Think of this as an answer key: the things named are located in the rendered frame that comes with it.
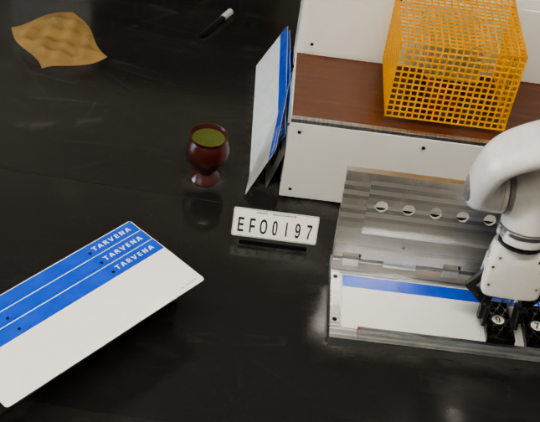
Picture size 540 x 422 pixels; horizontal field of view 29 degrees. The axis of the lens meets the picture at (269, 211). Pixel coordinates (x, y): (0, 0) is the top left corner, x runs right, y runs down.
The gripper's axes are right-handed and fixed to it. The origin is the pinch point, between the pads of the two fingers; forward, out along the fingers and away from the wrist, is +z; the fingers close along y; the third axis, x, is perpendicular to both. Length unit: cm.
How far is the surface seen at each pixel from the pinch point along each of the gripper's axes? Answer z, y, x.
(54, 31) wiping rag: -12, -95, 76
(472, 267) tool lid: -2.5, -4.0, 10.6
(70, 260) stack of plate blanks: -4, -74, -5
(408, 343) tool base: 4.0, -16.0, -6.1
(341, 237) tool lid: -5.4, -28.7, 10.7
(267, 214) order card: -4.3, -42.2, 17.3
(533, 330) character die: 1.9, 6.4, -0.6
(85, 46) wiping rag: -11, -87, 71
